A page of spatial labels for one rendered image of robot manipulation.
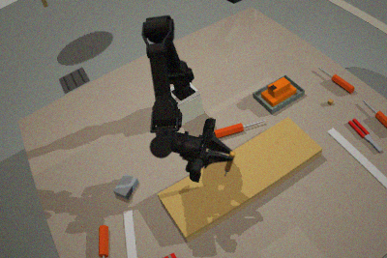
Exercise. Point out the orange-handled awl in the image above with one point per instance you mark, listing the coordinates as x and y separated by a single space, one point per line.
103 241
346 86
379 115
232 129

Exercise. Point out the tan floor panel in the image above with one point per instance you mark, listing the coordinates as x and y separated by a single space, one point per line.
259 166

